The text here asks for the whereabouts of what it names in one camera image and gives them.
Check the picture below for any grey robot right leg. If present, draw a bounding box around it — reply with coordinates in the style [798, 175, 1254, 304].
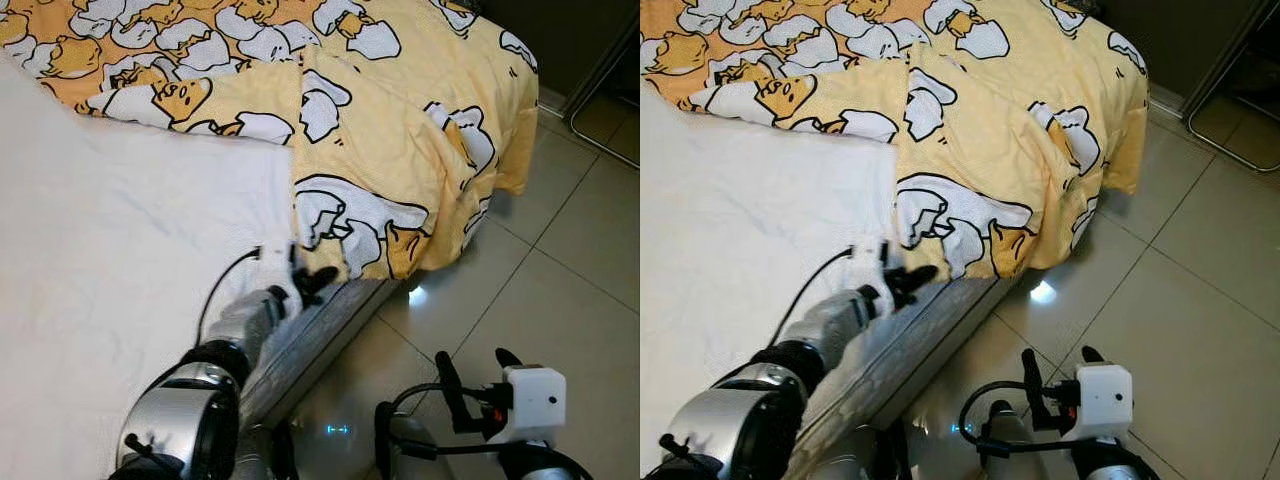
[375, 400, 446, 480]
[985, 400, 1046, 480]

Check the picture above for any grey robot leg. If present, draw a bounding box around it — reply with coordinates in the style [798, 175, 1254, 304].
[238, 425, 301, 480]
[830, 428, 911, 480]
[375, 400, 446, 480]
[985, 400, 1046, 480]

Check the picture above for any white quilted mattress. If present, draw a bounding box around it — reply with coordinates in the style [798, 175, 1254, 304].
[0, 50, 401, 480]
[640, 80, 1021, 480]

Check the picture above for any yellow egg cartoon blanket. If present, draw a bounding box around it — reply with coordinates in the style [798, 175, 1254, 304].
[0, 0, 541, 286]
[640, 0, 1149, 281]

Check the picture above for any grey robot left leg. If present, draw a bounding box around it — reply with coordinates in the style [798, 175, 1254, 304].
[830, 428, 911, 480]
[238, 425, 301, 480]

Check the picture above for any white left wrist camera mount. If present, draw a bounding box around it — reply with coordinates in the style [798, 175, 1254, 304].
[255, 243, 303, 306]
[850, 238, 891, 296]

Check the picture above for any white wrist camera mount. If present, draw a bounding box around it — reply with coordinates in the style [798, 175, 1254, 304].
[1075, 363, 1134, 443]
[500, 366, 567, 446]
[255, 243, 303, 306]
[850, 238, 891, 296]

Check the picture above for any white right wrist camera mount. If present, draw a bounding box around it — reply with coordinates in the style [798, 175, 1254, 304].
[500, 366, 567, 446]
[1075, 363, 1134, 443]

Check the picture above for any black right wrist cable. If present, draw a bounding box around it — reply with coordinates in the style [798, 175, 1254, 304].
[375, 380, 506, 461]
[958, 380, 1077, 458]

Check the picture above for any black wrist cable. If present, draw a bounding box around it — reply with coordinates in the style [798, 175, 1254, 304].
[197, 247, 263, 346]
[775, 245, 854, 351]
[375, 380, 506, 461]
[958, 380, 1077, 458]

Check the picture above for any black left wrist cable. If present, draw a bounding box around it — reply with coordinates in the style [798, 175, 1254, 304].
[775, 245, 854, 351]
[197, 247, 263, 346]

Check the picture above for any silver metal tube frame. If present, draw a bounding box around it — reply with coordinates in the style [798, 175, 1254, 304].
[565, 25, 641, 171]
[1183, 0, 1280, 173]

